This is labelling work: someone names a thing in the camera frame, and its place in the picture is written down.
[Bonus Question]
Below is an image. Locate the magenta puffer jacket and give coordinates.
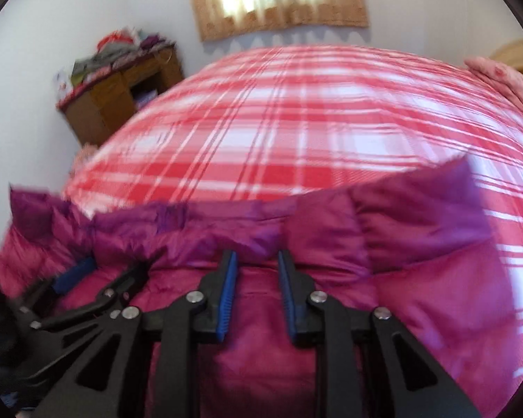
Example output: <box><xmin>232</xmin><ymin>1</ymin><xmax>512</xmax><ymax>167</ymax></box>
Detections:
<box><xmin>0</xmin><ymin>157</ymin><xmax>518</xmax><ymax>417</ymax></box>

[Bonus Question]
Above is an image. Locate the pile of clothes on desk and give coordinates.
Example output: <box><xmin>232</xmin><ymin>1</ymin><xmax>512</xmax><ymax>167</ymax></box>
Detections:
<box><xmin>70</xmin><ymin>28</ymin><xmax>175</xmax><ymax>87</ymax></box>

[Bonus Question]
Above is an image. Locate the brown wooden desk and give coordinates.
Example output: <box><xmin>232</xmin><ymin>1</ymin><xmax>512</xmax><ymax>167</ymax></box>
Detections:
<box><xmin>58</xmin><ymin>44</ymin><xmax>184</xmax><ymax>146</ymax></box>

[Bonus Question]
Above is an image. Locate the red white plaid bed sheet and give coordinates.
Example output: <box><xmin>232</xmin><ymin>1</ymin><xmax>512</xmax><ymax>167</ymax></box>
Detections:
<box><xmin>63</xmin><ymin>45</ymin><xmax>523</xmax><ymax>379</ymax></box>

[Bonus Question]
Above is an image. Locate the white card on desk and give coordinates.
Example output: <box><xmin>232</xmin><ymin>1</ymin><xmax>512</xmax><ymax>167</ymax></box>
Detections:
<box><xmin>54</xmin><ymin>70</ymin><xmax>73</xmax><ymax>101</ymax></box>

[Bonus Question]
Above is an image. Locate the pink floral pillow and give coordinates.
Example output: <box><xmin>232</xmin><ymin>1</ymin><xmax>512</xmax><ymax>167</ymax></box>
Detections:
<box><xmin>464</xmin><ymin>57</ymin><xmax>523</xmax><ymax>112</ymax></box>

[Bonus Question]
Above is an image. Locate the wooden bed headboard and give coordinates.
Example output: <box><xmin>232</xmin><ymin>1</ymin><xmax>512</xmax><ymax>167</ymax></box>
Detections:
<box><xmin>490</xmin><ymin>39</ymin><xmax>523</xmax><ymax>73</ymax></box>

